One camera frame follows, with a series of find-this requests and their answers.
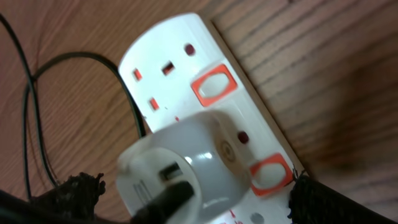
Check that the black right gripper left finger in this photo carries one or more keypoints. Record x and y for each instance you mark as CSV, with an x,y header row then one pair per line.
x,y
73,201

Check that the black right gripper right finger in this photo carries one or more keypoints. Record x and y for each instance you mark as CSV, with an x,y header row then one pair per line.
x,y
312,202

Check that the white charger plug adapter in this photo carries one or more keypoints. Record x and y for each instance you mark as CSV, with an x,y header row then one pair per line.
x,y
188,172

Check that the white power strip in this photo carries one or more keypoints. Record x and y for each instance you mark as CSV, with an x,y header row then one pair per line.
x,y
181,67

